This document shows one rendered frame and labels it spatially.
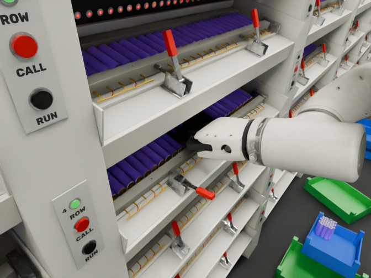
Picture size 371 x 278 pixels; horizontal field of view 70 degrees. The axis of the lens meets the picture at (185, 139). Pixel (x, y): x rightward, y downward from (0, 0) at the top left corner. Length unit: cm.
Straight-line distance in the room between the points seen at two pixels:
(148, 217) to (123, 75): 24
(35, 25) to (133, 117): 16
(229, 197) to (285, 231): 74
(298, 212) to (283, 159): 119
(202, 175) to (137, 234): 18
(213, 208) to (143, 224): 32
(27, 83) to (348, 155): 37
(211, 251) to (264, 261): 49
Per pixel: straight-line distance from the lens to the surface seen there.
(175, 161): 54
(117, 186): 49
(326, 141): 41
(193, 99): 41
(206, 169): 57
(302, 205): 166
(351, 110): 49
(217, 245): 94
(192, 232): 71
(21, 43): 24
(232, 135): 46
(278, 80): 83
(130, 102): 37
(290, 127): 43
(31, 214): 30
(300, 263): 141
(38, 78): 25
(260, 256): 138
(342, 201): 178
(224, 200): 79
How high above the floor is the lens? 112
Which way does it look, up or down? 33 degrees down
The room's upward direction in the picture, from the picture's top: straight up
